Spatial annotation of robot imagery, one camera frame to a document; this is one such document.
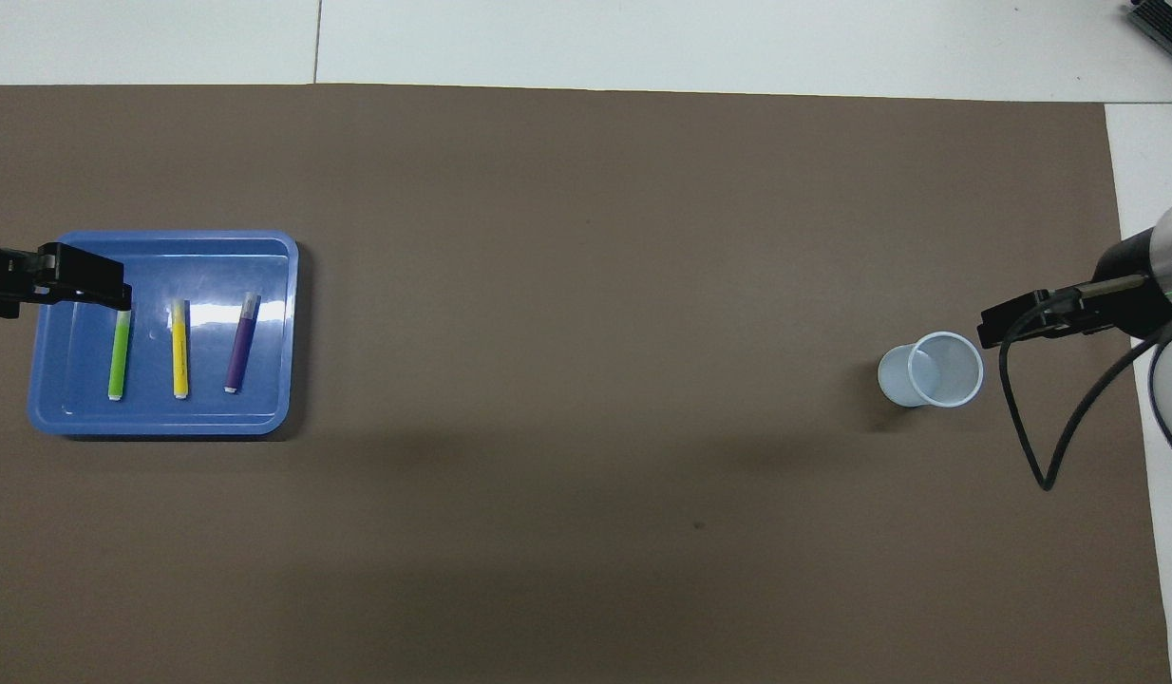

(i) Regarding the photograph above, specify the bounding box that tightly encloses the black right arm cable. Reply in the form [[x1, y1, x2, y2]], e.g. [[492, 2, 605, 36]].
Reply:
[[999, 293, 1172, 491]]

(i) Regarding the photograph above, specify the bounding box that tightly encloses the green marker pen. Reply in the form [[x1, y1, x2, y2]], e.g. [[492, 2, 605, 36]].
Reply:
[[108, 309, 133, 401]]

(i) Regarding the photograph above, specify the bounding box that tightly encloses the blue plastic tray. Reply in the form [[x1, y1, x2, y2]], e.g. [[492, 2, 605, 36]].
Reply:
[[28, 230, 300, 436]]

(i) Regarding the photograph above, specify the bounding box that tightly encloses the translucent plastic cup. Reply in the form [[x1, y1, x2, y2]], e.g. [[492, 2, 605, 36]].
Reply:
[[878, 332, 984, 409]]

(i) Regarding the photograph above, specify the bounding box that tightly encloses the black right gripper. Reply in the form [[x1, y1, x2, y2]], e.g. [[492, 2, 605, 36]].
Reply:
[[977, 228, 1172, 349]]

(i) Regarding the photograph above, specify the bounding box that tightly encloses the purple marker pen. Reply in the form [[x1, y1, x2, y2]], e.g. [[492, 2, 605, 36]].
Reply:
[[224, 293, 262, 393]]

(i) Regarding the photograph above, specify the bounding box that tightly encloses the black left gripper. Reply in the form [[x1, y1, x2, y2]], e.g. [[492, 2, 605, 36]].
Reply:
[[0, 223, 133, 319]]

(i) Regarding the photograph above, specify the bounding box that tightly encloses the grey striped device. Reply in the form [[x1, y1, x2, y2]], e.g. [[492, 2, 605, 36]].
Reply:
[[1125, 0, 1172, 60]]

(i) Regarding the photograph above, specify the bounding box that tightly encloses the brown table mat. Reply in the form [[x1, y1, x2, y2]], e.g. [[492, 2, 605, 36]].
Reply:
[[0, 84, 1172, 684]]

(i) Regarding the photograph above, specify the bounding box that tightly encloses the yellow marker pen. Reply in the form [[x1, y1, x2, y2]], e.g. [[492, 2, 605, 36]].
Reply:
[[172, 299, 190, 400]]

